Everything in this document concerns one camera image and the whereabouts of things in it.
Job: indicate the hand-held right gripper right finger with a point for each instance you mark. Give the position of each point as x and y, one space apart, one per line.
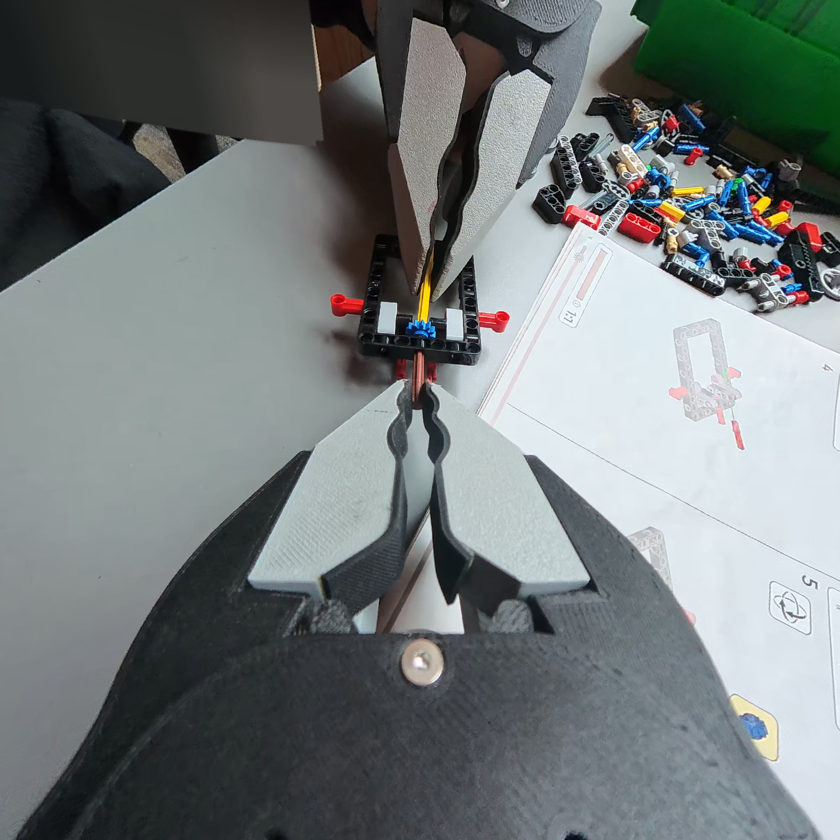
505 518

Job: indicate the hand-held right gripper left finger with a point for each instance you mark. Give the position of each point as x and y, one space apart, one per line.
328 512

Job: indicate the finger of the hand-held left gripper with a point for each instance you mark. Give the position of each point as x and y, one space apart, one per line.
426 105
515 131

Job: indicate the brown lego axle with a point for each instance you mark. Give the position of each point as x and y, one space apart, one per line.
418 377

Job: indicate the black lego frame assembly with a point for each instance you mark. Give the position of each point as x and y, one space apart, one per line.
387 344

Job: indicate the yellow lego axle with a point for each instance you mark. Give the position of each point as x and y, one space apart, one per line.
426 289

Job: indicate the blue lego gear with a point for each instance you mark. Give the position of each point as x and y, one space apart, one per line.
420 328

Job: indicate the lego instruction booklet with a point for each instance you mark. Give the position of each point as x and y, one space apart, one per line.
656 426

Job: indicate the pile of lego pieces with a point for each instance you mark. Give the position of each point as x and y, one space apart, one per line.
692 269

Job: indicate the wooden cabinet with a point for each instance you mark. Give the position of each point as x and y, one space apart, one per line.
341 59

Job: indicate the green plastic bin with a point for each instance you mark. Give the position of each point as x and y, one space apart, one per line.
735 65

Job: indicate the person's dark clothing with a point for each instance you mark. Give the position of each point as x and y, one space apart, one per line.
52 197

